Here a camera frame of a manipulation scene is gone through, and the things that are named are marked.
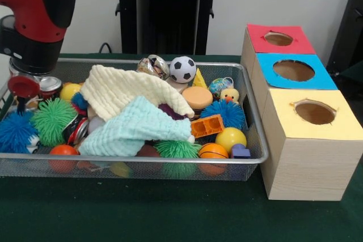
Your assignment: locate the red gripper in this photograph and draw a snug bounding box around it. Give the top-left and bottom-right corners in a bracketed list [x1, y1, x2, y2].
[7, 75, 41, 117]

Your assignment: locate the cream waffle cloth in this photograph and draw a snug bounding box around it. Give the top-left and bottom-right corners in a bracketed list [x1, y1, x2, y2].
[80, 65, 195, 122]

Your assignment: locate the mint green waffle cloth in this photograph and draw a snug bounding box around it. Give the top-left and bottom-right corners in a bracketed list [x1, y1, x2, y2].
[78, 96, 196, 157]

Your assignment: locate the shallow mesh bin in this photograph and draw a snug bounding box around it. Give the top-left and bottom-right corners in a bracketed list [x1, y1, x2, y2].
[0, 57, 269, 182]

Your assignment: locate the wooden box with three holes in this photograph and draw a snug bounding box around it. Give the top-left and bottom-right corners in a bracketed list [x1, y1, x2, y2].
[240, 23, 363, 202]

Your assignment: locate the blue spiky ball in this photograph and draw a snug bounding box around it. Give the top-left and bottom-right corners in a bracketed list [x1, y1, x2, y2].
[0, 111, 40, 155]
[200, 99, 246, 130]

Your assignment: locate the green spiky ball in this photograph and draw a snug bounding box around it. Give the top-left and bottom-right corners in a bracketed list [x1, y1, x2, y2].
[30, 97, 78, 148]

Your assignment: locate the red tin can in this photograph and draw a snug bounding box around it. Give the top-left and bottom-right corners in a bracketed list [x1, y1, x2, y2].
[39, 76, 64, 100]

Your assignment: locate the black red crushed can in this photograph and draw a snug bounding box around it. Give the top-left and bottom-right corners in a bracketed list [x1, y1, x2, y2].
[61, 116, 90, 144]

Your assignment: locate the dark green table cloth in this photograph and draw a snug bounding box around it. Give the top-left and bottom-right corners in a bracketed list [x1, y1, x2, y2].
[0, 52, 363, 242]

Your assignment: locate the small soccer ball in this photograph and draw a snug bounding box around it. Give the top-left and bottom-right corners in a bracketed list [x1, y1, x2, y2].
[169, 56, 197, 84]

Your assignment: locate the orange foam disc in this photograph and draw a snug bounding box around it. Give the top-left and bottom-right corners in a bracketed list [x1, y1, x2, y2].
[181, 86, 214, 112]

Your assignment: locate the yellow ball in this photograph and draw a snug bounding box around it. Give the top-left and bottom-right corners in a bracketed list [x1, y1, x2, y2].
[215, 127, 247, 154]

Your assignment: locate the black upright panel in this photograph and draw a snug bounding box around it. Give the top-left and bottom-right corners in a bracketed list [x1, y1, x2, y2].
[326, 0, 363, 77]

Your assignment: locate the black cable loop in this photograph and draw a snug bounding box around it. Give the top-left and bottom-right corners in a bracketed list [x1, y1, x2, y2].
[98, 42, 113, 54]

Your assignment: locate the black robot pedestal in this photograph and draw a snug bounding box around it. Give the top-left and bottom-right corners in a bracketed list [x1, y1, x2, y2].
[109, 0, 229, 56]

